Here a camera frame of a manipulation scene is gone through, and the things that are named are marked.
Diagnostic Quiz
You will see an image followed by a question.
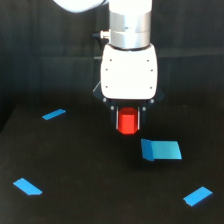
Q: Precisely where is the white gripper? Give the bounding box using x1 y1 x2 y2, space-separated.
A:
93 44 164 130

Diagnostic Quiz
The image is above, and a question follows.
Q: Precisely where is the red hexagonal block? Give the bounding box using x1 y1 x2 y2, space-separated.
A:
118 107 138 135

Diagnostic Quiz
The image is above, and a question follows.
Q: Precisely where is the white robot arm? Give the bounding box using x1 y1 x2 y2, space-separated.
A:
53 0 160 135

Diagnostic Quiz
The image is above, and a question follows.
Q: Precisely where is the large blue folded paper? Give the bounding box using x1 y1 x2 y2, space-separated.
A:
141 139 182 161

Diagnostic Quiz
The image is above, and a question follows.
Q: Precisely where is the blue tape strip top left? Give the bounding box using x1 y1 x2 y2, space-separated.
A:
42 109 66 120

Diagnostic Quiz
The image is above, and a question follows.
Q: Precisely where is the blue tape strip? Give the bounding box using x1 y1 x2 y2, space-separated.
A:
183 187 213 206
13 178 42 196
42 109 66 120

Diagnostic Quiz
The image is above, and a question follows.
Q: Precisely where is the blue tape strip bottom right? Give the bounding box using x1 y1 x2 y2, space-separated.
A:
183 187 213 206

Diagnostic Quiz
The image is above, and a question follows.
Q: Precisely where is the blue tape strip bottom left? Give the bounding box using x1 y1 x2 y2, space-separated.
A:
13 178 42 196

